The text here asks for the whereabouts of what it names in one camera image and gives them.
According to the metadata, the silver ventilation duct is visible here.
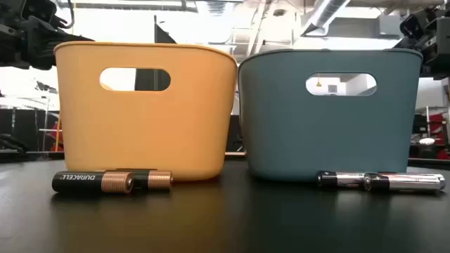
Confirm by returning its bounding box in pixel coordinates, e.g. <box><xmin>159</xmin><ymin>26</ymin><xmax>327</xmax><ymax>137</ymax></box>
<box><xmin>300</xmin><ymin>0</ymin><xmax>352</xmax><ymax>37</ymax></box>

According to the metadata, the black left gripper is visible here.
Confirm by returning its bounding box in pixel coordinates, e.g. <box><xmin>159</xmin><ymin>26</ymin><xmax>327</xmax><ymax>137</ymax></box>
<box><xmin>0</xmin><ymin>0</ymin><xmax>95</xmax><ymax>70</ymax></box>

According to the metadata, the yellow plastic bin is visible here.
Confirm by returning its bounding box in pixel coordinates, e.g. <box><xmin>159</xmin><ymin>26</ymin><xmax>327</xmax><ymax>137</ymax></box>
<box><xmin>53</xmin><ymin>41</ymin><xmax>238</xmax><ymax>182</ymax></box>

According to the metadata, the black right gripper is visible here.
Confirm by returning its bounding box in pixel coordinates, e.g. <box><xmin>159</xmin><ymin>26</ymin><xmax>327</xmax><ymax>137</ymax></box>
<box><xmin>393</xmin><ymin>6</ymin><xmax>450</xmax><ymax>80</ymax></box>

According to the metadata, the black copper Duracell battery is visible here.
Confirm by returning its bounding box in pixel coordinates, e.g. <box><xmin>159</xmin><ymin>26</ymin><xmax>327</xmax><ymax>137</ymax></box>
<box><xmin>51</xmin><ymin>171</ymin><xmax>135</xmax><ymax>195</ymax></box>
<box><xmin>105</xmin><ymin>169</ymin><xmax>174</xmax><ymax>193</ymax></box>

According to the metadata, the black triangular panel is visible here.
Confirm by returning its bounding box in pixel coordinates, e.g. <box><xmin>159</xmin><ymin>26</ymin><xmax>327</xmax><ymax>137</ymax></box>
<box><xmin>153</xmin><ymin>15</ymin><xmax>177</xmax><ymax>45</ymax></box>

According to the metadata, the black cable loop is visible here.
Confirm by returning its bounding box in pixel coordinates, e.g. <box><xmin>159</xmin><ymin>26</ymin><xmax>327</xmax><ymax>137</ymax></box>
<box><xmin>58</xmin><ymin>0</ymin><xmax>76</xmax><ymax>30</ymax></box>

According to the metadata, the silver black battery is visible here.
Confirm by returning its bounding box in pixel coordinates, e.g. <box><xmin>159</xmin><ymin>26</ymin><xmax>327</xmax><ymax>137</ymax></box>
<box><xmin>316</xmin><ymin>170</ymin><xmax>368</xmax><ymax>189</ymax></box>
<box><xmin>363</xmin><ymin>171</ymin><xmax>446</xmax><ymax>193</ymax></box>

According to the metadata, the red metal rack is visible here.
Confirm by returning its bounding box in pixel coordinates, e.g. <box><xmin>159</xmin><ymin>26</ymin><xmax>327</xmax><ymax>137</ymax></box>
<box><xmin>38</xmin><ymin>117</ymin><xmax>65</xmax><ymax>153</ymax></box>

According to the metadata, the blue plastic bin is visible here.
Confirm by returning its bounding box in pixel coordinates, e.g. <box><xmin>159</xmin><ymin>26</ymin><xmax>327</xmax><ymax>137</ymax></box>
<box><xmin>238</xmin><ymin>48</ymin><xmax>424</xmax><ymax>182</ymax></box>

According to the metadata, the red shelf with equipment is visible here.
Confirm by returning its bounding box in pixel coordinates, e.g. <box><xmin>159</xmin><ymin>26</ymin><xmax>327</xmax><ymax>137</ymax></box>
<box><xmin>409</xmin><ymin>105</ymin><xmax>450</xmax><ymax>161</ymax></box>

